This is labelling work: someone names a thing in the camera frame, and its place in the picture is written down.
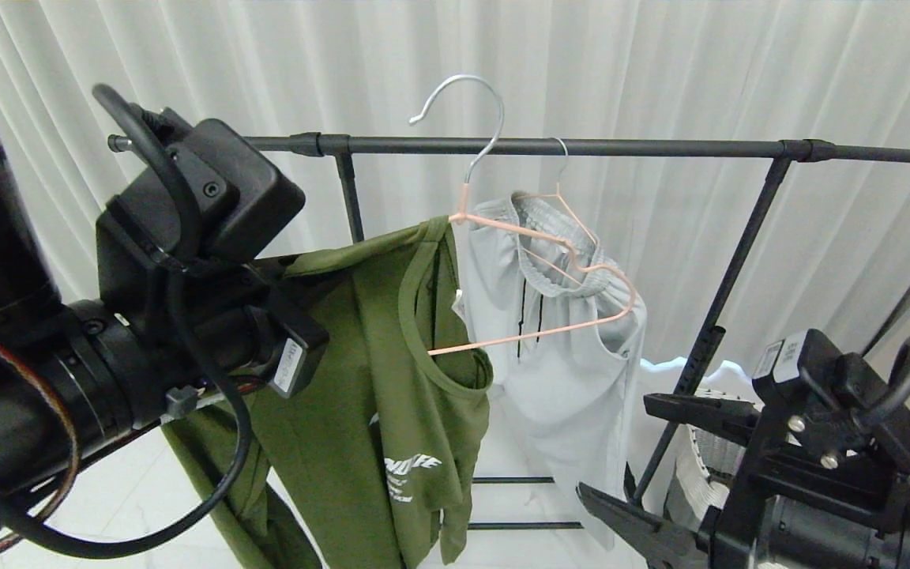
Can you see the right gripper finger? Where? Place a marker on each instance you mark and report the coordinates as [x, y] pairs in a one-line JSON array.
[[644, 537], [708, 419]]

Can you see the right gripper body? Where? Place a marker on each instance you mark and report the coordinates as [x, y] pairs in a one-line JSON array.
[[818, 529]]

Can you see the white laundry basket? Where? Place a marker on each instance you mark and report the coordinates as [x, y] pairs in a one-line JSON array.
[[700, 474]]

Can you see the white curtain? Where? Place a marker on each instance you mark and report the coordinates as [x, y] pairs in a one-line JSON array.
[[660, 71]]

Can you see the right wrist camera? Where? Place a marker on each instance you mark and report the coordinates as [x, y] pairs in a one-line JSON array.
[[818, 379]]

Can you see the pale grey shorts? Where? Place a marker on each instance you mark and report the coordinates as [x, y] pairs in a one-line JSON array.
[[573, 395]]

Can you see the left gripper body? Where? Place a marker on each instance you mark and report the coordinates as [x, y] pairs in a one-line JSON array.
[[147, 363]]

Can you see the green garment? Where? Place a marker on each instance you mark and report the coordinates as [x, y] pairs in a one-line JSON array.
[[344, 379]]

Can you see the pink clothes hanger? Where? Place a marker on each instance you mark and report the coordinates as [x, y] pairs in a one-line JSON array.
[[502, 228], [577, 217]]

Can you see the black clothes rack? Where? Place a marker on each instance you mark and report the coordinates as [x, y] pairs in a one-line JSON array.
[[660, 148]]

